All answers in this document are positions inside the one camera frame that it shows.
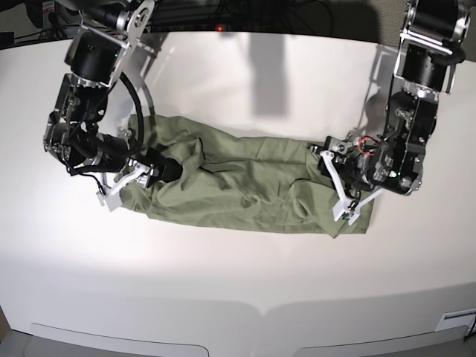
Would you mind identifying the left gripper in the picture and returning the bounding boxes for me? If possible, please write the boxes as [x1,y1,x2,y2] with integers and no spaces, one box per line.
[309,135,382,197]

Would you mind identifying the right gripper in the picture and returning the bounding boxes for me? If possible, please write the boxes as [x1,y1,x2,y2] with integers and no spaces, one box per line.
[89,127,183,190]

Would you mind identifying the green T-shirt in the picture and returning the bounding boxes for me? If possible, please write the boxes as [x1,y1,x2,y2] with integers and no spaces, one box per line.
[120,115,373,237]

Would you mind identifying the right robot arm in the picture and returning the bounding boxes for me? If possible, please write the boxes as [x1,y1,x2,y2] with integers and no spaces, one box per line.
[43,1,183,190]

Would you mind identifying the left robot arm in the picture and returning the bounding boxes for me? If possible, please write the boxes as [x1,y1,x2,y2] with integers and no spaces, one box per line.
[317,1,475,201]

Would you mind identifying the black power strip red light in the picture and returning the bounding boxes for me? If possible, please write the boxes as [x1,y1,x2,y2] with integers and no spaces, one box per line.
[149,23,231,33]

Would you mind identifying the white label sticker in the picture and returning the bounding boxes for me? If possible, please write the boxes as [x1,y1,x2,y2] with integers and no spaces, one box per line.
[435,309,475,334]

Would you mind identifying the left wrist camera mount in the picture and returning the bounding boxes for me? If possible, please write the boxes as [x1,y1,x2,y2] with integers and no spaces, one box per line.
[320,150,384,226]

